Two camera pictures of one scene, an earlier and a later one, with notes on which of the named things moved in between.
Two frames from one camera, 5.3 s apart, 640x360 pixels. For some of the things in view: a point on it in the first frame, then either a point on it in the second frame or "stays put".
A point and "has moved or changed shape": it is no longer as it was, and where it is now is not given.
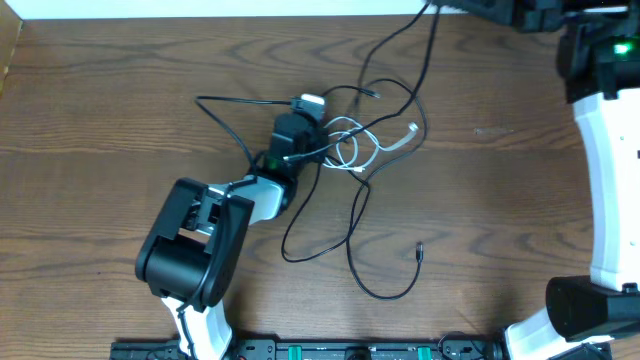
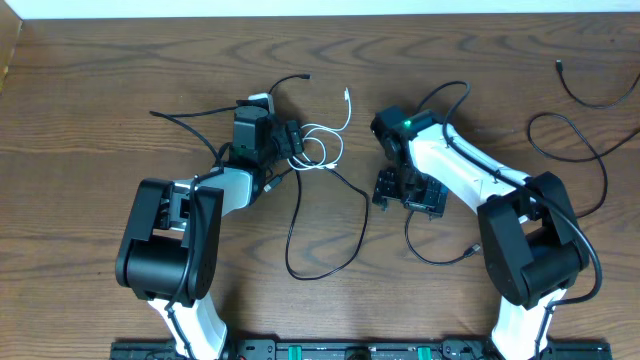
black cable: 357,215 -> 351,184
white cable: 371,135 has moved or changed shape
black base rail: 287,349 stays put
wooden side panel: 10,30 stays put
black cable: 386,118 -> 472,250
